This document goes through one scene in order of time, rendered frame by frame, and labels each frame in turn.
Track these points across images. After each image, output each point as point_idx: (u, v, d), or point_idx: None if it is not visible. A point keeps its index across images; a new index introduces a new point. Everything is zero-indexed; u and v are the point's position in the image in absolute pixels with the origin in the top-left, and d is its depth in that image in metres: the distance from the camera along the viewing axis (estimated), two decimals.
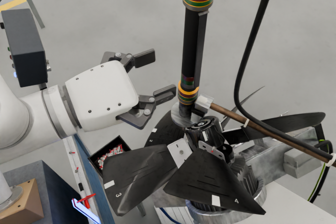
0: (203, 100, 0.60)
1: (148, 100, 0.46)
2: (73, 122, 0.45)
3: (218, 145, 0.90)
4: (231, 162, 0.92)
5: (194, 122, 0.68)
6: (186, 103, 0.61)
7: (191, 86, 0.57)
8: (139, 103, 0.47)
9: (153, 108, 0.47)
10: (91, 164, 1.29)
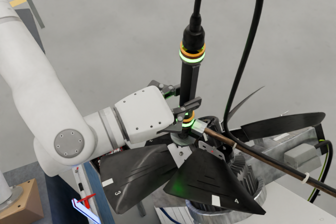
0: (198, 126, 0.71)
1: (181, 110, 0.59)
2: (123, 136, 0.57)
3: (218, 145, 0.90)
4: (231, 162, 0.92)
5: (190, 142, 0.78)
6: (184, 128, 0.72)
7: (188, 115, 0.67)
8: (174, 115, 0.60)
9: (184, 115, 0.60)
10: (91, 164, 1.29)
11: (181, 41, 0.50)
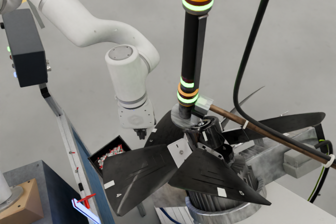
0: (203, 102, 0.61)
1: None
2: None
3: None
4: None
5: (194, 124, 0.68)
6: (186, 105, 0.62)
7: (191, 88, 0.58)
8: None
9: None
10: (91, 164, 1.29)
11: None
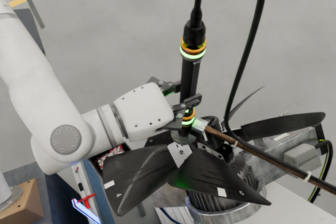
0: (198, 124, 0.70)
1: (181, 107, 0.58)
2: (122, 134, 0.56)
3: None
4: None
5: (191, 141, 0.77)
6: (184, 126, 0.71)
7: (188, 113, 0.66)
8: (174, 112, 0.59)
9: (184, 112, 0.59)
10: (91, 164, 1.29)
11: (182, 37, 0.49)
